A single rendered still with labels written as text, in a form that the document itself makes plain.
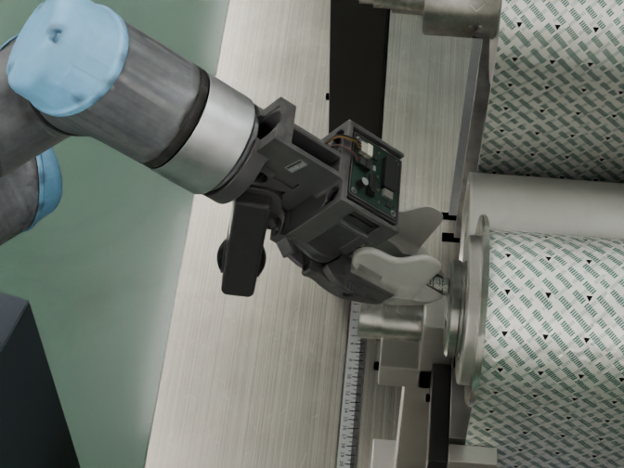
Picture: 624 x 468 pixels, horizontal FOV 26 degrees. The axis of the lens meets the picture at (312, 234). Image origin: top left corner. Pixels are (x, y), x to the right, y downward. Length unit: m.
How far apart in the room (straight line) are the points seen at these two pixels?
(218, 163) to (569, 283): 0.28
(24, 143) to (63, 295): 1.65
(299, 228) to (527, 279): 0.18
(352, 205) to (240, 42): 0.83
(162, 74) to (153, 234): 1.79
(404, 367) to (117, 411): 1.34
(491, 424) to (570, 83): 0.28
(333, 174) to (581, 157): 0.33
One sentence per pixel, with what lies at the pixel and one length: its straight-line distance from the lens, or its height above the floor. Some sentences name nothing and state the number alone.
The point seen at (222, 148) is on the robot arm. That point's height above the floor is 1.45.
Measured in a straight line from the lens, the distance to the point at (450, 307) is 1.01.
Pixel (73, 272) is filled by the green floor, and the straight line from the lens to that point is 2.61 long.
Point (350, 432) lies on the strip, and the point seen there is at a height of 0.90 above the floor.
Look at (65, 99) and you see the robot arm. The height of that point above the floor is 1.50.
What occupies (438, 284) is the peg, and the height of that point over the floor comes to 1.28.
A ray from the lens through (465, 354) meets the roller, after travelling 1.00.
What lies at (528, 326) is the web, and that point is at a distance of 0.99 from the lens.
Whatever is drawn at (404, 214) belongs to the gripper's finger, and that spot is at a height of 1.33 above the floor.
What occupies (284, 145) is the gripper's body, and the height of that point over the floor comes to 1.44.
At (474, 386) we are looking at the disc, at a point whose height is 1.26.
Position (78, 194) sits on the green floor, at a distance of 2.72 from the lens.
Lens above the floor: 2.12
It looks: 54 degrees down
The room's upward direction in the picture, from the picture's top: straight up
